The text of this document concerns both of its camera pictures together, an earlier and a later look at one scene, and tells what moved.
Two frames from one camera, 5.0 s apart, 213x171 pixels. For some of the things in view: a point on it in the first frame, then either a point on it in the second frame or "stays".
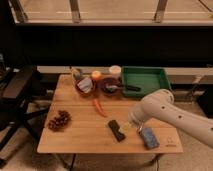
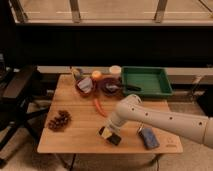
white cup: [115, 71] stays
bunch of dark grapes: [60, 121] stays
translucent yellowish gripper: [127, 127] -> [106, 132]
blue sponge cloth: [149, 138] stays
